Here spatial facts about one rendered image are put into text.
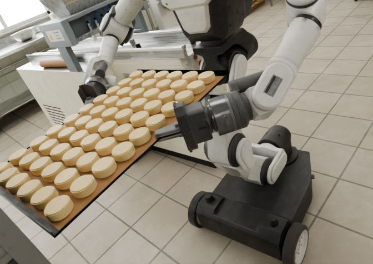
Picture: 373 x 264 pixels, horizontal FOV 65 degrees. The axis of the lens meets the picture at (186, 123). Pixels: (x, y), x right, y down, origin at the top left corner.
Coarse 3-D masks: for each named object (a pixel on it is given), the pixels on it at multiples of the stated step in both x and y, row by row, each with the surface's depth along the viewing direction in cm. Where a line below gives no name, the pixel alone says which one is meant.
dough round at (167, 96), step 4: (164, 92) 83; (168, 92) 82; (172, 92) 81; (160, 96) 81; (164, 96) 81; (168, 96) 80; (172, 96) 80; (160, 100) 81; (164, 100) 80; (168, 100) 80; (172, 100) 81
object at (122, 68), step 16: (192, 48) 169; (112, 64) 205; (128, 64) 193; (144, 64) 182; (160, 64) 173; (176, 64) 164; (160, 144) 229; (176, 144) 214; (192, 160) 219; (208, 160) 201
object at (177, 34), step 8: (144, 32) 215; (152, 32) 207; (160, 32) 201; (168, 32) 196; (176, 32) 192; (88, 40) 264; (96, 40) 256; (136, 40) 222; (144, 40) 216; (152, 40) 211; (160, 40) 206
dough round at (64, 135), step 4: (68, 128) 82; (72, 128) 81; (60, 132) 81; (64, 132) 80; (68, 132) 80; (72, 132) 80; (60, 136) 79; (64, 136) 79; (68, 136) 79; (60, 140) 80; (64, 140) 79; (68, 140) 79
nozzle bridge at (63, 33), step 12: (108, 0) 201; (84, 12) 188; (48, 24) 189; (60, 24) 180; (72, 24) 192; (84, 24) 198; (144, 24) 238; (48, 36) 198; (60, 36) 188; (72, 36) 184; (84, 36) 194; (60, 48) 198; (72, 60) 197
